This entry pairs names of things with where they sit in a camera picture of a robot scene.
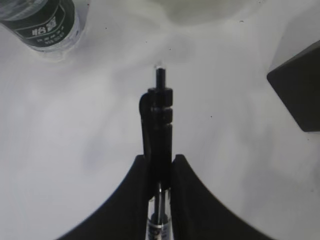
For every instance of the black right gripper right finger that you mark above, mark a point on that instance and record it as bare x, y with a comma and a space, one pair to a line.
198, 215

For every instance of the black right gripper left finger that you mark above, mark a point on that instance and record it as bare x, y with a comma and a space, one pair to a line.
123, 216

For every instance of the black pen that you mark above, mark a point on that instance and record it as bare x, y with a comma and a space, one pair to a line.
156, 114

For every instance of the clear water bottle green label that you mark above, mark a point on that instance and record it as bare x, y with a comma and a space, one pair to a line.
45, 26

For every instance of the black square pen holder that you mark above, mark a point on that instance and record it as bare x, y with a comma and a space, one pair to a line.
297, 84

